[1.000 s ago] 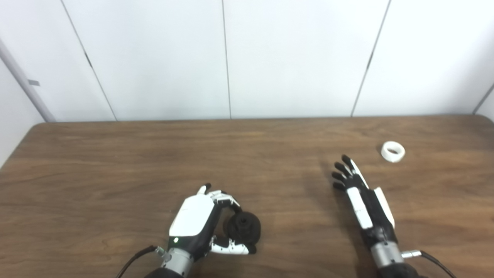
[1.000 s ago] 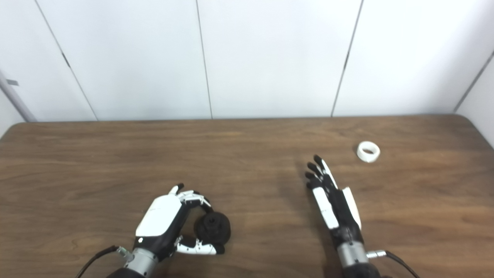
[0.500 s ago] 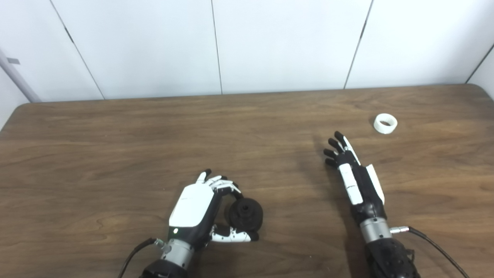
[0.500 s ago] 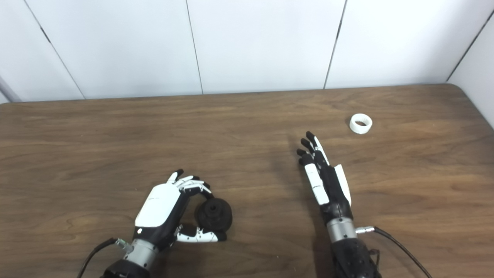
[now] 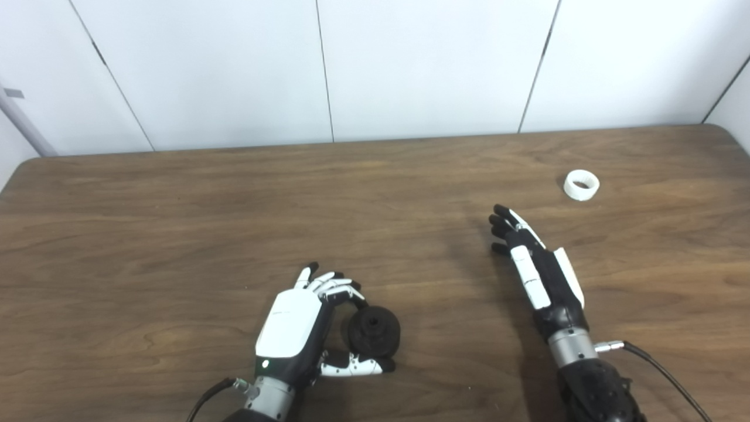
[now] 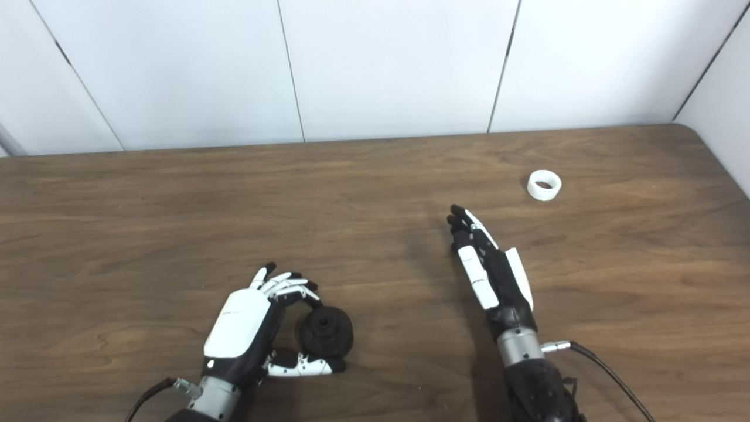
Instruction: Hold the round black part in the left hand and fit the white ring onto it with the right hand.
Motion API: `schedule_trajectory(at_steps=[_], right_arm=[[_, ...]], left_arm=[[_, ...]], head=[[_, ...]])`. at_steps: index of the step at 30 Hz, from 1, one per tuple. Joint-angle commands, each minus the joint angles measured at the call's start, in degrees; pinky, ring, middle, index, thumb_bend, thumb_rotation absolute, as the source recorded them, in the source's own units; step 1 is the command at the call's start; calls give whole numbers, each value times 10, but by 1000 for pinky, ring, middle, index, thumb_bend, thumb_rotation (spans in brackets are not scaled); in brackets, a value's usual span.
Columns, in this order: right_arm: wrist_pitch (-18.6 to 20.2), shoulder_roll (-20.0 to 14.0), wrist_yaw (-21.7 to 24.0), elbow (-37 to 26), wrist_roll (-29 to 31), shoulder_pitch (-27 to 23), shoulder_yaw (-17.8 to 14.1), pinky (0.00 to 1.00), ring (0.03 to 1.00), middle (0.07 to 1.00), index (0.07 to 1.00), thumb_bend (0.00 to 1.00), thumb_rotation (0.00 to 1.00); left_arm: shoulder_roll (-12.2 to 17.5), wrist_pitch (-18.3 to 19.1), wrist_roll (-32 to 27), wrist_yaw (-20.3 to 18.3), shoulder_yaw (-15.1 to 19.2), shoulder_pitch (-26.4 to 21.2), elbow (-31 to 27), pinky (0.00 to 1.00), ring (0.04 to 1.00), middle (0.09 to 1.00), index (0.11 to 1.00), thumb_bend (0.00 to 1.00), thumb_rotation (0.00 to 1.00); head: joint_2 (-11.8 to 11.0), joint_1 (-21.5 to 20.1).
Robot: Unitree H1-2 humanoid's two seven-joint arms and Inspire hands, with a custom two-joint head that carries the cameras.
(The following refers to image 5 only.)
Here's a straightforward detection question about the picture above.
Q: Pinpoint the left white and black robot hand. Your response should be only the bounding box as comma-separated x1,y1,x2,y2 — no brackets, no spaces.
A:
255,262,396,390

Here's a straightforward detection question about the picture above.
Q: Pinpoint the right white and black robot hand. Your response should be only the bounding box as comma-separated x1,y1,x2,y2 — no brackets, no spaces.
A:
489,204,588,343

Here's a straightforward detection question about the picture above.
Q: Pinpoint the round black part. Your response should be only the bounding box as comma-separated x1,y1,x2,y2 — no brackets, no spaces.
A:
347,305,402,358

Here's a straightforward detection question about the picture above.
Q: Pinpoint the white ring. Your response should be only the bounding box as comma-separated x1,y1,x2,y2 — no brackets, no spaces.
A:
564,169,600,202

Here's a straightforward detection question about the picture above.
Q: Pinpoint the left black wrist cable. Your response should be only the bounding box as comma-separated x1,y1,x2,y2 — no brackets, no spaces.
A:
186,377,258,422

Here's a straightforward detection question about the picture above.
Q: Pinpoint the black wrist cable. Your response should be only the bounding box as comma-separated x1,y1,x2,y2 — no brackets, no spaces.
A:
186,377,258,422
595,340,713,422

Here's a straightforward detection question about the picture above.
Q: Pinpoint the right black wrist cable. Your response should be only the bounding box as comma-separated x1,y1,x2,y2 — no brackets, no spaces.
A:
595,340,713,422

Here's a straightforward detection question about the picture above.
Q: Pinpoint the gray wall corner post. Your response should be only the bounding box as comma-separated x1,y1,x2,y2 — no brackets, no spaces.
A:
0,82,59,158

